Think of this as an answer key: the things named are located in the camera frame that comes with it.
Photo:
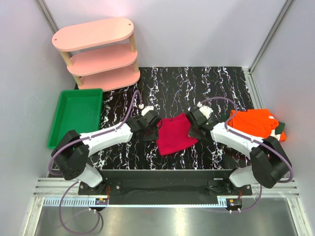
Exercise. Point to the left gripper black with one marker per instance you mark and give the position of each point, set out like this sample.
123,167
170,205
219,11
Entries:
154,136

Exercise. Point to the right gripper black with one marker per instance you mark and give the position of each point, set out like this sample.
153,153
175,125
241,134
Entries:
192,134

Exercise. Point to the red t-shirt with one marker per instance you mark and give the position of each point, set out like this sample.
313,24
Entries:
173,136

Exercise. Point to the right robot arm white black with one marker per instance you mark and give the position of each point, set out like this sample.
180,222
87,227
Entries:
269,162

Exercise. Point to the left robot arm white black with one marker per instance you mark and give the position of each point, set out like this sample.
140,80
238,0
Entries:
72,153

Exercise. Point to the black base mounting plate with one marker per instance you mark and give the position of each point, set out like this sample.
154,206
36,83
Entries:
165,187

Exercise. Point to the orange t-shirt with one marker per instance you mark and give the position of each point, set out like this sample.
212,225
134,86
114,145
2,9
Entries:
257,122

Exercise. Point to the green plastic tray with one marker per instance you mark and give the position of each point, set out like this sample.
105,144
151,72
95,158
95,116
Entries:
77,110

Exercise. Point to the dark green t-shirt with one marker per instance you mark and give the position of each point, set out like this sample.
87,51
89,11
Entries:
280,128

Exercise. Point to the pink three-tier shelf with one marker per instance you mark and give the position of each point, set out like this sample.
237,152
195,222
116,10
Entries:
100,54

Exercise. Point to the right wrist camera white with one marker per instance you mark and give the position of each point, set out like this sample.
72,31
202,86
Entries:
205,110

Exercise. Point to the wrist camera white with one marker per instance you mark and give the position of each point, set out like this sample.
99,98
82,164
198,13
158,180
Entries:
205,110
145,109

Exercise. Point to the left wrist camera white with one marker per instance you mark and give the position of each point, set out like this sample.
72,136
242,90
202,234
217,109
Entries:
145,109

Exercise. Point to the aluminium frame rail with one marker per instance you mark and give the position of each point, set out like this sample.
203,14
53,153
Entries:
286,190

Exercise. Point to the white slotted cable duct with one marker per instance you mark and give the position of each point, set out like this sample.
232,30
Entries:
76,202

